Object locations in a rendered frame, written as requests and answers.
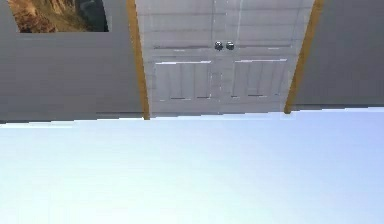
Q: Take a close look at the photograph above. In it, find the white double room door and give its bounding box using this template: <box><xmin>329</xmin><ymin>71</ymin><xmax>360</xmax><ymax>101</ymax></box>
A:
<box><xmin>125</xmin><ymin>0</ymin><xmax>325</xmax><ymax>120</ymax></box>

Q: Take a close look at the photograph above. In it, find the framed brown landscape picture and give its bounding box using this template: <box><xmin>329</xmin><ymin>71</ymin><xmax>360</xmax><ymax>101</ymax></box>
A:
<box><xmin>7</xmin><ymin>0</ymin><xmax>110</xmax><ymax>34</ymax></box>

